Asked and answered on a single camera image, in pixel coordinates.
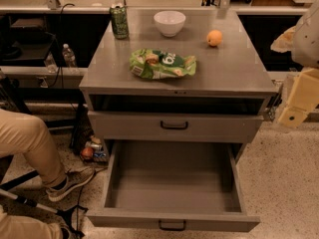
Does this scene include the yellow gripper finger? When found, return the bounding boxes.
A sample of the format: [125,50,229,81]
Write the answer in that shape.
[278,68,319,128]

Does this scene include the green rice chip bag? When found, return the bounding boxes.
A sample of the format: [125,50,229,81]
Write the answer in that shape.
[130,49,196,80]

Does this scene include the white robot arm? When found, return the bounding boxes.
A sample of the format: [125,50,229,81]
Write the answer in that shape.
[270,1,319,128]

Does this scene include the grey drawer cabinet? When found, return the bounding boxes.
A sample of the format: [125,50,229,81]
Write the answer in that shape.
[80,8,275,156]

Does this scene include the open bottom drawer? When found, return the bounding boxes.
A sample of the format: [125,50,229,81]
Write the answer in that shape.
[88,140,260,232]

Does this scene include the closed middle drawer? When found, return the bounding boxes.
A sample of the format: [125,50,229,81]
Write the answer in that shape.
[88,112,263,143]

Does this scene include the orange fruit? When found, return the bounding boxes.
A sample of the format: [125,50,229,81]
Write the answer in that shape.
[206,30,222,47]

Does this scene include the white bowl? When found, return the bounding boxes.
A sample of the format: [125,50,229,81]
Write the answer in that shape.
[154,11,186,37]

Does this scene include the green soda can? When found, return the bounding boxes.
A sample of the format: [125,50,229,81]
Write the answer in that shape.
[110,3,129,39]

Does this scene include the silver can on floor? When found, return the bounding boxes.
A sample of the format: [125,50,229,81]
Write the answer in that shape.
[85,141,103,151]

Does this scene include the red apple on floor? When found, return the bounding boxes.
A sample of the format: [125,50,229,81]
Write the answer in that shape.
[81,147,94,160]

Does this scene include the clear water bottle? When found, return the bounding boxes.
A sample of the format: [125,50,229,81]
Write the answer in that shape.
[44,53,58,74]
[62,44,78,73]

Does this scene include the grey sneaker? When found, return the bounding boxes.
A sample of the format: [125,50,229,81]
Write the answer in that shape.
[46,166,96,202]

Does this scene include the black chair base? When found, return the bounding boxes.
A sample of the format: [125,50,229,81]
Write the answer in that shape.
[0,153,90,239]

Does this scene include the person leg khaki trousers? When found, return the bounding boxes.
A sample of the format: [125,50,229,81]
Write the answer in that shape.
[0,110,67,189]

